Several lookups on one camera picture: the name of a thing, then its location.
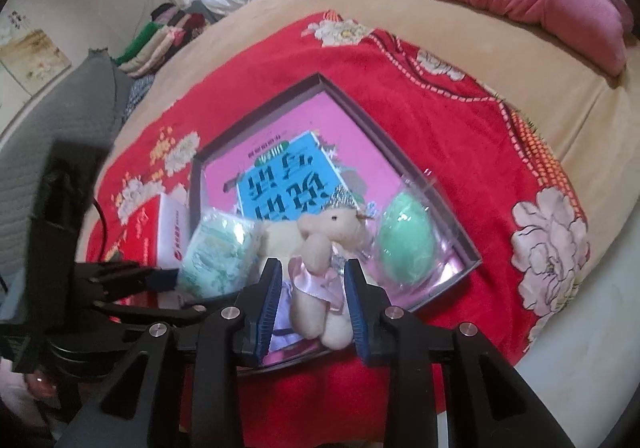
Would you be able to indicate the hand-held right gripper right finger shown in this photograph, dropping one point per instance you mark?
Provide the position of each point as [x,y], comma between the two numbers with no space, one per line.
[357,313]

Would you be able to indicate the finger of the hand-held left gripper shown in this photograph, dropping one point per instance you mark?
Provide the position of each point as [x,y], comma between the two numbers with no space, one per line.
[162,279]
[150,314]

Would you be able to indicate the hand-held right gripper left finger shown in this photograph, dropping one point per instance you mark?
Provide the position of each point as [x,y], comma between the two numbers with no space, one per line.
[267,308]

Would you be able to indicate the pale green tissue pack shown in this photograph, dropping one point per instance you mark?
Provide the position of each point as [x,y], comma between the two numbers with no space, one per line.
[220,253]

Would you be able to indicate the cream plush bear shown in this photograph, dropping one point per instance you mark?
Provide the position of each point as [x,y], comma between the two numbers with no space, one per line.
[320,253]

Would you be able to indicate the green egg sponge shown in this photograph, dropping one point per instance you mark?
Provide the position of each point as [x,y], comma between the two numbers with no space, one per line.
[410,238]

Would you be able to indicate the grey cardboard box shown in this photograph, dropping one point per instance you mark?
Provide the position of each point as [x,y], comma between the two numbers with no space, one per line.
[196,193]

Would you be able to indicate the red tissue pack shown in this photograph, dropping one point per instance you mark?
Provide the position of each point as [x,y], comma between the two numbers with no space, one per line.
[145,233]

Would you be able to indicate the grey quilted cover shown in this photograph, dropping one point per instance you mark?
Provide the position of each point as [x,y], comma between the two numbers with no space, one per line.
[75,113]

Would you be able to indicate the blue patterned cloth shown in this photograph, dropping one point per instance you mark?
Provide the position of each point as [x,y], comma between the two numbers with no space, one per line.
[136,95]

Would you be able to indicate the pink book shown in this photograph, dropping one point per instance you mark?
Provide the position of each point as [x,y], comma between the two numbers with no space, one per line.
[300,128]

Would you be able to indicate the pile of folded clothes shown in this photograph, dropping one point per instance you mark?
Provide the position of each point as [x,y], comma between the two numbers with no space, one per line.
[150,48]

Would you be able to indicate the red floral blanket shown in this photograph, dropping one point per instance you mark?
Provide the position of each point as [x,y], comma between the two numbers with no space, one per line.
[425,93]

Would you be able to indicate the beige bed sheet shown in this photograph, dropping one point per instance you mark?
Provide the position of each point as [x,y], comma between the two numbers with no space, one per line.
[450,23]

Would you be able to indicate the beige floral wall picture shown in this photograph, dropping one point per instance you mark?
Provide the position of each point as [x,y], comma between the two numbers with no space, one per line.
[30,53]

